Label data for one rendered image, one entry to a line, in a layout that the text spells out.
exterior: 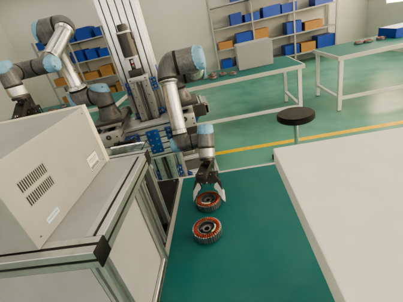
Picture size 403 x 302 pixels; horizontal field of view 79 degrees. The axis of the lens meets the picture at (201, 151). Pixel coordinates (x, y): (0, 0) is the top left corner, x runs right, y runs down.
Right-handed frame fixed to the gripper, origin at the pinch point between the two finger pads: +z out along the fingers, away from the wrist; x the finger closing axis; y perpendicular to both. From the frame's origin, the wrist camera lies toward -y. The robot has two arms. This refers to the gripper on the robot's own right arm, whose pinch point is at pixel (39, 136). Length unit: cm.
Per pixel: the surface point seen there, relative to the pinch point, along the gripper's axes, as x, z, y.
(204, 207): -71, 37, -35
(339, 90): -275, 85, 190
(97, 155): -42, -1, -44
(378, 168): -102, -5, -88
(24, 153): -38, -15, -67
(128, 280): -50, 21, -75
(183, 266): -60, 40, -60
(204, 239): -69, 37, -53
